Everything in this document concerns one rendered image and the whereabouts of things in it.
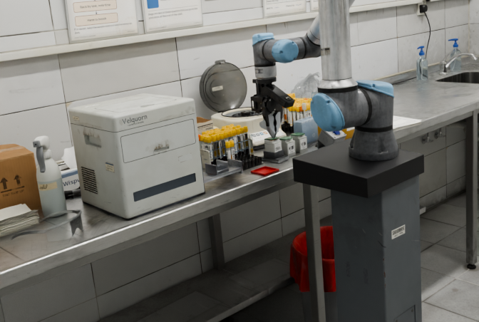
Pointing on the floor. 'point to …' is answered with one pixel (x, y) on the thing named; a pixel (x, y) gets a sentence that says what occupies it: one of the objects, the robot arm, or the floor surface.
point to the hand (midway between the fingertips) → (274, 134)
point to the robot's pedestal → (378, 255)
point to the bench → (231, 277)
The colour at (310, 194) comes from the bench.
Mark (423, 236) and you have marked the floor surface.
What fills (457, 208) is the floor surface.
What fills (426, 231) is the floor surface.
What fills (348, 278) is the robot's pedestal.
